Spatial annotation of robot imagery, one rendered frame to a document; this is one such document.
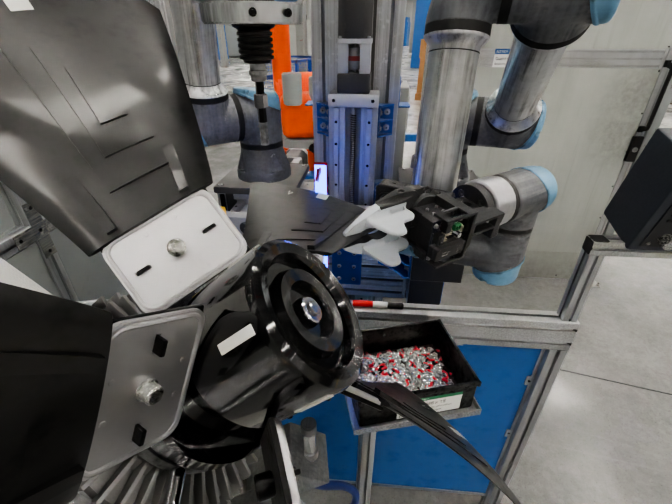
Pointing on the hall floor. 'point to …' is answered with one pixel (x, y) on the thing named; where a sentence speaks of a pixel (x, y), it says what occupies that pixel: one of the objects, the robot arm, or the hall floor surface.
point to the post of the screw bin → (365, 466)
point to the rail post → (550, 365)
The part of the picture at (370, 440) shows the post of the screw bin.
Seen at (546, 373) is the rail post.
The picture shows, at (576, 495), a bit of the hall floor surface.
